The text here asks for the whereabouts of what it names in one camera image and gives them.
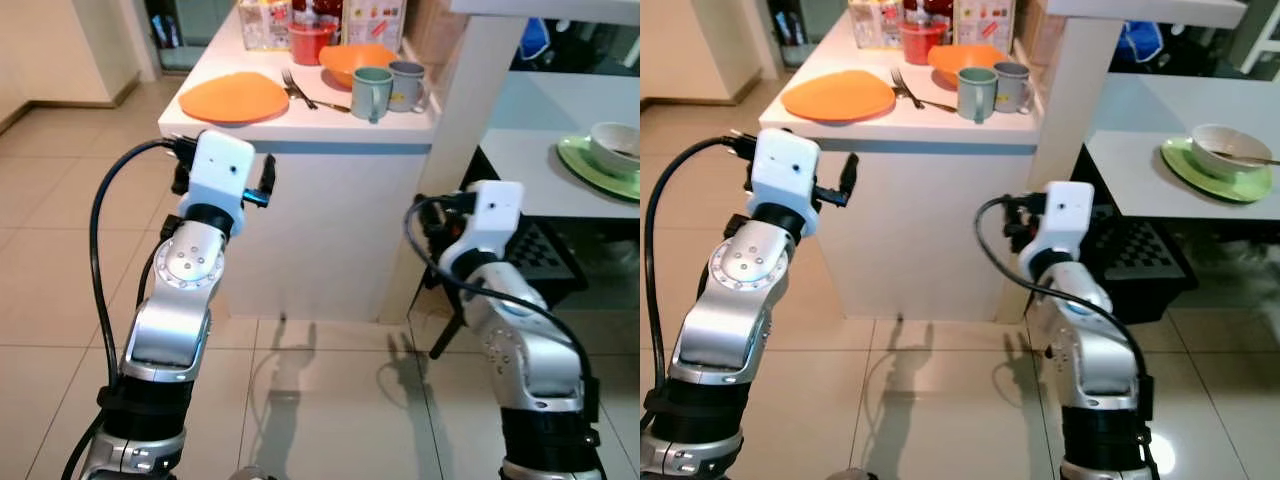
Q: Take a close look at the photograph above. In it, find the white counter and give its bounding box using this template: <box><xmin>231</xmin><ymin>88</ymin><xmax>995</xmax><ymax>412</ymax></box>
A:
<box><xmin>757</xmin><ymin>8</ymin><xmax>1049</xmax><ymax>323</ymax></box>
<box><xmin>157</xmin><ymin>8</ymin><xmax>447</xmax><ymax>325</ymax></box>

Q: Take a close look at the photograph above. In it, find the orange plate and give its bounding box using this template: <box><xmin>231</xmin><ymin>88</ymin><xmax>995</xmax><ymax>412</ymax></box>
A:
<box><xmin>780</xmin><ymin>69</ymin><xmax>898</xmax><ymax>124</ymax></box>
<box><xmin>179</xmin><ymin>71</ymin><xmax>292</xmax><ymax>126</ymax></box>

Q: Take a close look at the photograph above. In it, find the metal fork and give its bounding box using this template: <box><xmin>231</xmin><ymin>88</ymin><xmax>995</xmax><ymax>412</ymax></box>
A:
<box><xmin>889</xmin><ymin>67</ymin><xmax>959</xmax><ymax>114</ymax></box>
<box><xmin>281</xmin><ymin>67</ymin><xmax>352</xmax><ymax>114</ymax></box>

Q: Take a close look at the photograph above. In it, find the black plastic crate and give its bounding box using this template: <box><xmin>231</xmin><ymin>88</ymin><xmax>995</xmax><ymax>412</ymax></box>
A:
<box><xmin>470</xmin><ymin>148</ymin><xmax>593</xmax><ymax>307</ymax></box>
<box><xmin>1068</xmin><ymin>180</ymin><xmax>1199</xmax><ymax>325</ymax></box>

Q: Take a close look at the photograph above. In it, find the white dining table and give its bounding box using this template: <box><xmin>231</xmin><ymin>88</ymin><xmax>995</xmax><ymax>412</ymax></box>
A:
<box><xmin>995</xmin><ymin>0</ymin><xmax>1280</xmax><ymax>323</ymax></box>
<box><xmin>378</xmin><ymin>0</ymin><xmax>641</xmax><ymax>325</ymax></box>

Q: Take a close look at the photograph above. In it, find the green mug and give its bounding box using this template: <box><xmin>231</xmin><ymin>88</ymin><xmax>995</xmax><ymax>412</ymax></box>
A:
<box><xmin>955</xmin><ymin>66</ymin><xmax>1002</xmax><ymax>125</ymax></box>
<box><xmin>349</xmin><ymin>66</ymin><xmax>396</xmax><ymax>125</ymax></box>

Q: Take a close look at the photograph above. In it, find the red cup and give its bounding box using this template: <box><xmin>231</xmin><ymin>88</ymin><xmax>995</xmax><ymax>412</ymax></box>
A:
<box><xmin>899</xmin><ymin>21</ymin><xmax>947</xmax><ymax>68</ymax></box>
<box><xmin>288</xmin><ymin>21</ymin><xmax>337</xmax><ymax>68</ymax></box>

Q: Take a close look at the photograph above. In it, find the grey mug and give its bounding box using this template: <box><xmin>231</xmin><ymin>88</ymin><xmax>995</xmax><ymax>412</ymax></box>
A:
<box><xmin>992</xmin><ymin>60</ymin><xmax>1037</xmax><ymax>115</ymax></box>
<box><xmin>387</xmin><ymin>60</ymin><xmax>432</xmax><ymax>115</ymax></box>

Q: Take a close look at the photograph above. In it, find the orange bowl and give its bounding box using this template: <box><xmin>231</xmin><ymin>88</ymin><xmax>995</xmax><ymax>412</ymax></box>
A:
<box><xmin>926</xmin><ymin>42</ymin><xmax>1007</xmax><ymax>90</ymax></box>
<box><xmin>318</xmin><ymin>42</ymin><xmax>402</xmax><ymax>90</ymax></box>

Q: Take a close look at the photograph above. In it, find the printed carton with yellow pattern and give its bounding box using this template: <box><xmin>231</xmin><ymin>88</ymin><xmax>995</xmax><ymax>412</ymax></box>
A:
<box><xmin>238</xmin><ymin>0</ymin><xmax>294</xmax><ymax>52</ymax></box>
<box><xmin>847</xmin><ymin>0</ymin><xmax>905</xmax><ymax>52</ymax></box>

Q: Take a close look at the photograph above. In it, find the green plate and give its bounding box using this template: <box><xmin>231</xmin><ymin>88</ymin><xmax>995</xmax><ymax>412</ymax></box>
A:
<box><xmin>1159</xmin><ymin>136</ymin><xmax>1275</xmax><ymax>205</ymax></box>
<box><xmin>555</xmin><ymin>134</ymin><xmax>641</xmax><ymax>204</ymax></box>

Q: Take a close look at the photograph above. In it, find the white carton with fruit print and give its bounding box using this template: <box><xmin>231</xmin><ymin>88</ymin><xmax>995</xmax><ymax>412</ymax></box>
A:
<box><xmin>952</xmin><ymin>0</ymin><xmax>1017</xmax><ymax>54</ymax></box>
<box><xmin>342</xmin><ymin>0</ymin><xmax>407</xmax><ymax>54</ymax></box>

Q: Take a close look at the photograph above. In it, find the white bowl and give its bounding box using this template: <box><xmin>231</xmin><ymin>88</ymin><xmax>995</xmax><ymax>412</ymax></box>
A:
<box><xmin>1189</xmin><ymin>122</ymin><xmax>1275</xmax><ymax>183</ymax></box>
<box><xmin>587</xmin><ymin>120</ymin><xmax>641</xmax><ymax>180</ymax></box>

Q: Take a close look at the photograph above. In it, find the blue bag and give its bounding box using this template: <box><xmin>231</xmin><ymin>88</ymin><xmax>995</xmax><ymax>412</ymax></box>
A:
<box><xmin>519</xmin><ymin>17</ymin><xmax>552</xmax><ymax>63</ymax></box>
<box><xmin>1117</xmin><ymin>19</ymin><xmax>1167</xmax><ymax>67</ymax></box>

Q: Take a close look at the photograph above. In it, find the metal spoon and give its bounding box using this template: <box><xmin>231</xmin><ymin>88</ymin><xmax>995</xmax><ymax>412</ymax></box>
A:
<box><xmin>1213</xmin><ymin>148</ymin><xmax>1280</xmax><ymax>168</ymax></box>

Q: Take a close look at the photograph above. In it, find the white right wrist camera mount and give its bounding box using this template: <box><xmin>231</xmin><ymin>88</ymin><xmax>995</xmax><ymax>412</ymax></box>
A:
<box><xmin>440</xmin><ymin>179</ymin><xmax>526</xmax><ymax>273</ymax></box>
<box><xmin>1030</xmin><ymin>181</ymin><xmax>1094</xmax><ymax>271</ymax></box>

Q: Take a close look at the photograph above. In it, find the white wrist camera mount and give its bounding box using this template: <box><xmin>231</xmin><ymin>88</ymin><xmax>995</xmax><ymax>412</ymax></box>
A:
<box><xmin>750</xmin><ymin>127</ymin><xmax>824</xmax><ymax>238</ymax></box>
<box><xmin>1030</xmin><ymin>181</ymin><xmax>1094</xmax><ymax>271</ymax></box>
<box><xmin>440</xmin><ymin>179</ymin><xmax>526</xmax><ymax>273</ymax></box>
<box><xmin>187</xmin><ymin>129</ymin><xmax>257</xmax><ymax>237</ymax></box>

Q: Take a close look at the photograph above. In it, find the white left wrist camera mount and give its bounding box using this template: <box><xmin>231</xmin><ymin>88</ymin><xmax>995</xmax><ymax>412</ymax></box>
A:
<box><xmin>187</xmin><ymin>129</ymin><xmax>257</xmax><ymax>237</ymax></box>
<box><xmin>750</xmin><ymin>127</ymin><xmax>824</xmax><ymax>238</ymax></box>

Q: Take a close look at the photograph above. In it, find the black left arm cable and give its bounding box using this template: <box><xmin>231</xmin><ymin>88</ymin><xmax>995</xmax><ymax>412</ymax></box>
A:
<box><xmin>62</xmin><ymin>137</ymin><xmax>198</xmax><ymax>480</ymax></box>
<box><xmin>643</xmin><ymin>132</ymin><xmax>758</xmax><ymax>403</ymax></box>

